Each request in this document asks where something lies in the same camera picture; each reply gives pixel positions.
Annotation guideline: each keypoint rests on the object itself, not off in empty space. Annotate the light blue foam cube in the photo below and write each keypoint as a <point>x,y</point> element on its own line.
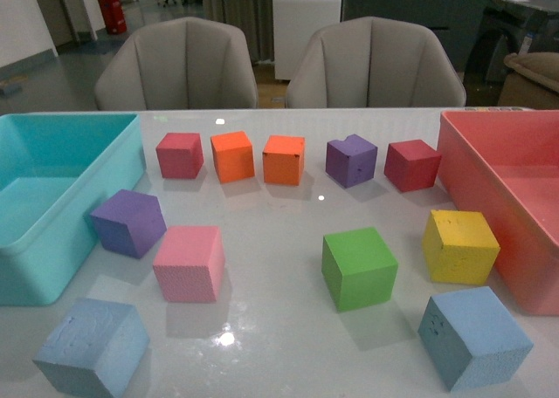
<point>472,339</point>
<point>95,349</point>

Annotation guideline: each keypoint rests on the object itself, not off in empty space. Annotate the right orange foam cube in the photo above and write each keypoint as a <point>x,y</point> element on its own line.
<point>283,160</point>

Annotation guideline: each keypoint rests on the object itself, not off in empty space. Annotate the orange foam cube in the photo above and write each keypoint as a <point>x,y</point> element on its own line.
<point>283,160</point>
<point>232,156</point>

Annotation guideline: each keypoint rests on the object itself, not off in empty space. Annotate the left orange foam cube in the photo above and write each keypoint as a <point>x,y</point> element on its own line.
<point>232,156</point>

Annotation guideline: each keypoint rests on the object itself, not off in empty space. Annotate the notched purple foam cube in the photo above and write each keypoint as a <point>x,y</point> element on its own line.
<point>352,161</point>

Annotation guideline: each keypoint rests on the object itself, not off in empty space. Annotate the magenta foam cube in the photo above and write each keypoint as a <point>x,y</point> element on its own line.
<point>180,155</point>

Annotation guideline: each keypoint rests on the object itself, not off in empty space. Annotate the green foam cube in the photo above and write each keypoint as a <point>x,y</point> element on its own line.
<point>358,267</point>

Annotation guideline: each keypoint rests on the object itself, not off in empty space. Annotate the pink foam cube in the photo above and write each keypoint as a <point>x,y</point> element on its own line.
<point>189,264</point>

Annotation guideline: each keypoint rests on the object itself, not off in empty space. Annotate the dark red foam cube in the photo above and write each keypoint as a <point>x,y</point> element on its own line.
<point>411,165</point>

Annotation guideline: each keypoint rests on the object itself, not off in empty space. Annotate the right grey armchair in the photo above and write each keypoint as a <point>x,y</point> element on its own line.
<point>374,62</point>

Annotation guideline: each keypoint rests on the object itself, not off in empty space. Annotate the grey armchair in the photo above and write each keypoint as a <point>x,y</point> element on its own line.
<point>185,63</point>
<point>374,62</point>

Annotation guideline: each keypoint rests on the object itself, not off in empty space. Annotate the left grey armchair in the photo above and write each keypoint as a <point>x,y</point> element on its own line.
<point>185,63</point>

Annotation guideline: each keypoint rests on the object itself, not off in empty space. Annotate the white drawer cabinet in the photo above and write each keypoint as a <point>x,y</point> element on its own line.
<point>294,22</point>

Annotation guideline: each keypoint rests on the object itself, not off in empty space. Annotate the grey curtain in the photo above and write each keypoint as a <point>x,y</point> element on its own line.
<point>253,17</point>

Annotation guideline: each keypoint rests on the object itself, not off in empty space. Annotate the yellow foam cube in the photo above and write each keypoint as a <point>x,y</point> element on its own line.
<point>459,247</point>

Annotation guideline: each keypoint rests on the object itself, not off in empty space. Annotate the teal plastic bin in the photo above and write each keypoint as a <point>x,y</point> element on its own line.
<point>55,169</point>

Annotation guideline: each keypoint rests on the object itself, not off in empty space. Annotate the pink plastic bin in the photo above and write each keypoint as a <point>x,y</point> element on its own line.
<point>504,164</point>

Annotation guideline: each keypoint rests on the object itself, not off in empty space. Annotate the dark grey counter cabinet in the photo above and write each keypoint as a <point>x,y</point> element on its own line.
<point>455,22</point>

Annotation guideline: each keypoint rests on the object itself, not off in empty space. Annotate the beige sofa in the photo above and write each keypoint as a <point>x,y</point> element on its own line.
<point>532,81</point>

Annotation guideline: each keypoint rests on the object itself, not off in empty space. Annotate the black appliance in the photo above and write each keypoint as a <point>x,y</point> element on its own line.
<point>510,26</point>

